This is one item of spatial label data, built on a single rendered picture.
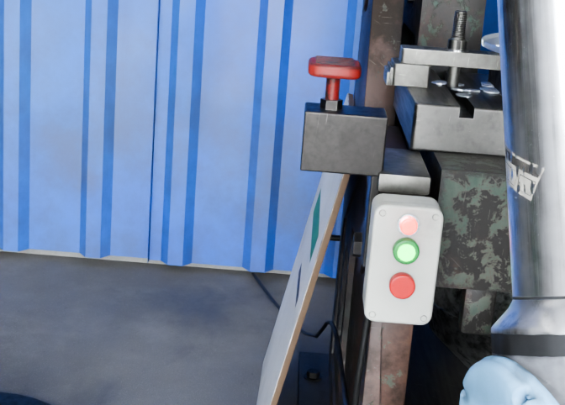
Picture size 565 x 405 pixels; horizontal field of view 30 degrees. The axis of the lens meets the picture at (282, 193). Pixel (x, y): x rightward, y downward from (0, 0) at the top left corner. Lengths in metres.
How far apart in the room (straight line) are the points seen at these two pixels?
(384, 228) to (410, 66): 0.35
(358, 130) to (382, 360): 0.27
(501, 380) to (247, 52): 1.99
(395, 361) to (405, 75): 0.40
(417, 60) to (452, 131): 0.15
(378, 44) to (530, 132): 1.01
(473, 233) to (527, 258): 0.59
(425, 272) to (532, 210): 0.49
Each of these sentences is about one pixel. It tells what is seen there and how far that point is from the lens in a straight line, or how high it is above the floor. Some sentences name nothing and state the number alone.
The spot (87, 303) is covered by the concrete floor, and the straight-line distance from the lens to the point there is 2.50.
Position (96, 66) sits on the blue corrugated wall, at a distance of 2.61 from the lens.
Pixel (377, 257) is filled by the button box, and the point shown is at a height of 0.57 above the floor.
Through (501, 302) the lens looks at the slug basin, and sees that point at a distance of 1.72.
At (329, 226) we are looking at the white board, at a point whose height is 0.46.
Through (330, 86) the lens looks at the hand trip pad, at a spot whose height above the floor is 0.73.
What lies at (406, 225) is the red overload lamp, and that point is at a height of 0.61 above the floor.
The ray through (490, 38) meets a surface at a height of 0.78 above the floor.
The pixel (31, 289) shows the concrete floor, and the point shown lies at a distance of 2.59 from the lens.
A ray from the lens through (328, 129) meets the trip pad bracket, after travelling 1.20.
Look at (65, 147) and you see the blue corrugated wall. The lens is 2.70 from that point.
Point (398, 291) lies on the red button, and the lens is 1.15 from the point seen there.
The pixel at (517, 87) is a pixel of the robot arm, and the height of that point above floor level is 0.83.
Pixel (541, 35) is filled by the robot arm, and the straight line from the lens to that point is 0.69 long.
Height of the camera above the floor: 0.93
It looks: 15 degrees down
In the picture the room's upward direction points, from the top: 4 degrees clockwise
